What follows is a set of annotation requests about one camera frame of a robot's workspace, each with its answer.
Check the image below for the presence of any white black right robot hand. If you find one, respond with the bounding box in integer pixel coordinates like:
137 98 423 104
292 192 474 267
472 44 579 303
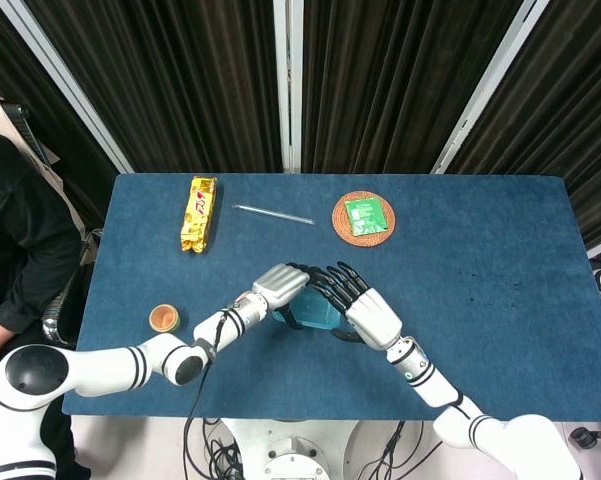
307 260 405 350

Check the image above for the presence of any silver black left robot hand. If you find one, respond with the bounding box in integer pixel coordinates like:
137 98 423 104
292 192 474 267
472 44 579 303
251 261 315 332

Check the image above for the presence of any blue cup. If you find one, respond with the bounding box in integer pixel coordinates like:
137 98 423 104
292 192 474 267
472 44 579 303
271 291 342 332

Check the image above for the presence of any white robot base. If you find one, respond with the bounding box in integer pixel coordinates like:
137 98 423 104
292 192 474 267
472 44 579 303
218 418 367 480

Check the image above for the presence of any clear wrapped straw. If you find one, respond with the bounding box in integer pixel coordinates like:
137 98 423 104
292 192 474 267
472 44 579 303
232 202 317 227

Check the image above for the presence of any round woven rattan coaster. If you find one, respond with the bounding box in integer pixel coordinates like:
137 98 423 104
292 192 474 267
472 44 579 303
331 190 398 248

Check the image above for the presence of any green square packet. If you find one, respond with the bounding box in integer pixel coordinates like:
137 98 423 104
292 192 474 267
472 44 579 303
343 196 389 236

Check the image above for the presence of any yellow snack package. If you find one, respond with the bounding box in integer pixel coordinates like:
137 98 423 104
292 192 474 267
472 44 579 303
179 175 218 255

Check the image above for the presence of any blue table cloth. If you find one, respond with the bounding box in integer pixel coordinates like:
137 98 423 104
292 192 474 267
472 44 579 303
61 172 601 421

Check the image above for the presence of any dark pleated curtain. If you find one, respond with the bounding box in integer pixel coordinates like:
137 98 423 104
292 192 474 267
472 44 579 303
23 0 287 175
0 0 117 231
301 0 525 175
448 0 601 251

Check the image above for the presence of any black chair with chrome base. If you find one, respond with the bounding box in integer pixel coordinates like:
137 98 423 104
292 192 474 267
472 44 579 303
2 101 104 348

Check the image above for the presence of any black floor stand foot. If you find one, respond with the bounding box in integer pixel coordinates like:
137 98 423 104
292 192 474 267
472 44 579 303
568 426 601 450

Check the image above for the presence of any person in black clothing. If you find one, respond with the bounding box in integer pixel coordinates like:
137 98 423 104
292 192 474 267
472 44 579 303
0 128 85 372

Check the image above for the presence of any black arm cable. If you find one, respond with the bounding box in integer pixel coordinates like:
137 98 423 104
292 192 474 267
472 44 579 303
182 308 232 451

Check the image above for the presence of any black floor cable bundle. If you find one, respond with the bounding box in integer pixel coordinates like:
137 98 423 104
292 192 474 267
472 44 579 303
363 419 444 480
181 417 262 480

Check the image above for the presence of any white frame post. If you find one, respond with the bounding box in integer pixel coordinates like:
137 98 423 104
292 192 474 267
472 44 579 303
273 0 306 174
431 0 552 176
0 0 134 174

